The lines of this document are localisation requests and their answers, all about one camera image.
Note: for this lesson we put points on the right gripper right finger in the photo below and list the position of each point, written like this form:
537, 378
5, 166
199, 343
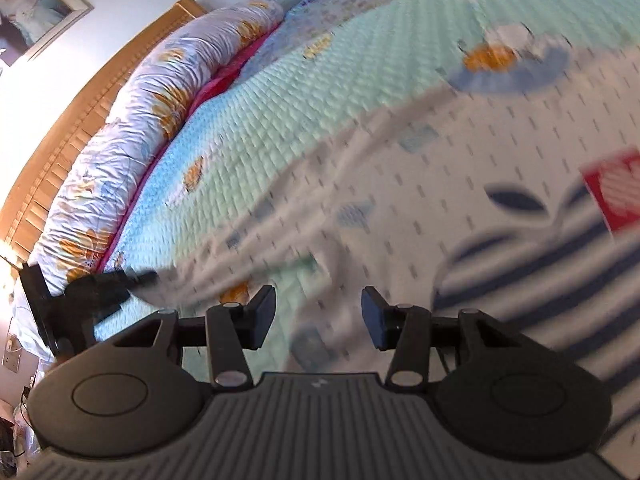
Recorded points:
403, 330

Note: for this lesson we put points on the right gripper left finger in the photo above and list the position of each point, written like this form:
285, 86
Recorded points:
233, 328

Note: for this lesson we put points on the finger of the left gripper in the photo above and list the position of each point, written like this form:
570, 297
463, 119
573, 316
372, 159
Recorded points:
133, 281

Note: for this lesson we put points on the white patterned baby garment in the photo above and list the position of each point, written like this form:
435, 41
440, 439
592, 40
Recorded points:
524, 206

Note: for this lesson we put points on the wooden headboard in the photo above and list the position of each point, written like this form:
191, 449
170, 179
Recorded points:
25, 210

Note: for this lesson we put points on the floral long pillow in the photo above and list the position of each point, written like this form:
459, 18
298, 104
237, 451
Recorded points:
148, 112

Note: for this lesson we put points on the mint green bee quilt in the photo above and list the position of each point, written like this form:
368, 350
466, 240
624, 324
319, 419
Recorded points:
231, 150

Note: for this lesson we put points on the framed wall picture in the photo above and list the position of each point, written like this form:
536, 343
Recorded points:
29, 26

